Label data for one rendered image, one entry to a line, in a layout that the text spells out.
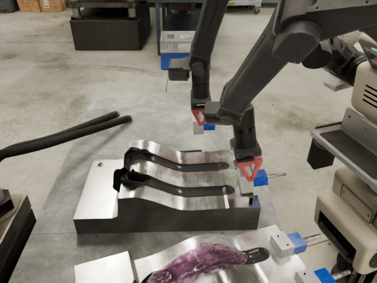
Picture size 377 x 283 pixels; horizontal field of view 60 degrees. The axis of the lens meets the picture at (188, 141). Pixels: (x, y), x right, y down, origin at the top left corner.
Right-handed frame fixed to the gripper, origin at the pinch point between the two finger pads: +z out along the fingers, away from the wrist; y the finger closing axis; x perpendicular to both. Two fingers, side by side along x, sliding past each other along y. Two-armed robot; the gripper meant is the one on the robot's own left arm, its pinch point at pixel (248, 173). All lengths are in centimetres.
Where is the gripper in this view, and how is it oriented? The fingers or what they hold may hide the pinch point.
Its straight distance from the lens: 92.0
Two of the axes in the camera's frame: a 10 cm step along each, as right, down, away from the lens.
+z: 1.7, 8.9, 4.1
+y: 0.0, 4.2, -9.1
